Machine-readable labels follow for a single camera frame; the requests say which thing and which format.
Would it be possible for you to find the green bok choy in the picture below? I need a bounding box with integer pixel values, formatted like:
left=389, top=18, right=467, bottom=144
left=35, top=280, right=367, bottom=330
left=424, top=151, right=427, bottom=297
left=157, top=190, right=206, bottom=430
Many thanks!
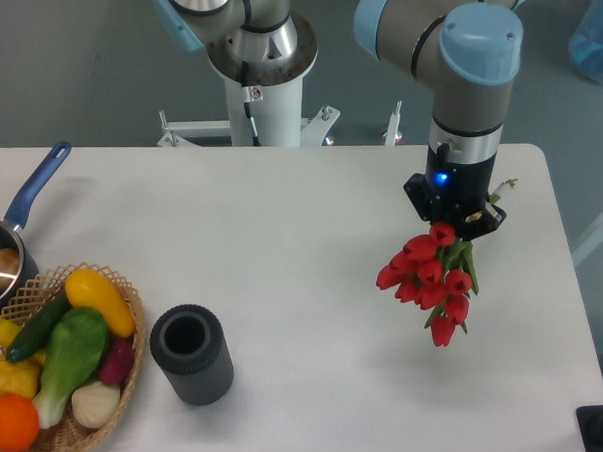
left=33, top=307, right=110, bottom=430

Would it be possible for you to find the black device at edge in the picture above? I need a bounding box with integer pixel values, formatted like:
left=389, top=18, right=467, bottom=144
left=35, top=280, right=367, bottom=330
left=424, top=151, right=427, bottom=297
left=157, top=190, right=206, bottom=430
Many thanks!
left=576, top=405, right=603, bottom=452

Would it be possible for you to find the white garlic bulb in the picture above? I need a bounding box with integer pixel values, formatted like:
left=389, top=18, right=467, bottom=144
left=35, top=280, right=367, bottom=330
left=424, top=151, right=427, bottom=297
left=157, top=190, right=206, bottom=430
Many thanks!
left=71, top=380, right=120, bottom=429

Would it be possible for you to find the yellow squash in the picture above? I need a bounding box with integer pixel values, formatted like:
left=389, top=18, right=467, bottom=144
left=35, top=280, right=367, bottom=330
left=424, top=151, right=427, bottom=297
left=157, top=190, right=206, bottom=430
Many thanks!
left=64, top=268, right=136, bottom=338

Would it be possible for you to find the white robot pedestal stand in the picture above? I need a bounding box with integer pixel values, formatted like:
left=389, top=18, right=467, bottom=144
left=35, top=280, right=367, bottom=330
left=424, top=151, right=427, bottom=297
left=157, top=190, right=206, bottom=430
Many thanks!
left=159, top=12, right=341, bottom=148

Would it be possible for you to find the dark grey ribbed vase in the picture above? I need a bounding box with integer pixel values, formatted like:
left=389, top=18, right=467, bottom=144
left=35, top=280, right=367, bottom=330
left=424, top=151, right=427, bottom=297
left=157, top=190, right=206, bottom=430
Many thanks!
left=149, top=304, right=234, bottom=406

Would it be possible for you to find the orange fruit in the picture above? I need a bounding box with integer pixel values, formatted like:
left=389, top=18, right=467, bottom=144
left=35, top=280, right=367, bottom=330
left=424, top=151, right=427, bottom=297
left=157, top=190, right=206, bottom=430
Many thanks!
left=0, top=395, right=40, bottom=452

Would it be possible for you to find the dark green cucumber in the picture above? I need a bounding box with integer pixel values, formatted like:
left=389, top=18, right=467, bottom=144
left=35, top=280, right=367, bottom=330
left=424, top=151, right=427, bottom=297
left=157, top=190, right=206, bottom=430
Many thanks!
left=5, top=294, right=72, bottom=363

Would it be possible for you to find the yellow bell pepper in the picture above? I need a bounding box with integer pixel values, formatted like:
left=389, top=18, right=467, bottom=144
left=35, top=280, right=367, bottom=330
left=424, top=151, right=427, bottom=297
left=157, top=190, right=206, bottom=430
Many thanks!
left=0, top=354, right=41, bottom=399

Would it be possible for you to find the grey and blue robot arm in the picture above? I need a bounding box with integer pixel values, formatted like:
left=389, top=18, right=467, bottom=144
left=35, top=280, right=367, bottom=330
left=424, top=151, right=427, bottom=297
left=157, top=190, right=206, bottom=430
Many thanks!
left=152, top=0, right=523, bottom=240

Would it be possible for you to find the red tulip bouquet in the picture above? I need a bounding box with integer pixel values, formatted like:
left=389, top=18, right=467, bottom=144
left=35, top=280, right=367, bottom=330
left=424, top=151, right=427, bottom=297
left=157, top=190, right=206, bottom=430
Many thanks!
left=373, top=172, right=519, bottom=351

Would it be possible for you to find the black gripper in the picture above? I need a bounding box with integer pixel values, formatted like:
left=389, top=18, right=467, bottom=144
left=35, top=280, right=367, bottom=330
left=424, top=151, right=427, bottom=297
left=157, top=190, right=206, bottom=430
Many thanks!
left=403, top=148, right=506, bottom=240

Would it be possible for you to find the yellow banana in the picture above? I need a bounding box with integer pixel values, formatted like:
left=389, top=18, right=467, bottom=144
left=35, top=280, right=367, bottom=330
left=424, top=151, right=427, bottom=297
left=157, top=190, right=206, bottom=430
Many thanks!
left=0, top=315, right=22, bottom=349

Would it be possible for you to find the woven wicker basket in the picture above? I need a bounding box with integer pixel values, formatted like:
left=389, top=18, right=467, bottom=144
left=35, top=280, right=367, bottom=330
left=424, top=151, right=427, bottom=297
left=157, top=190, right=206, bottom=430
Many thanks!
left=0, top=263, right=146, bottom=452

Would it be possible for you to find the blue handled saucepan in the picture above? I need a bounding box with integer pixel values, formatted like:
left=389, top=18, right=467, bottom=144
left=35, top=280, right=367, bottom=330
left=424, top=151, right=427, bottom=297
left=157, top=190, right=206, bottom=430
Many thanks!
left=0, top=141, right=72, bottom=309

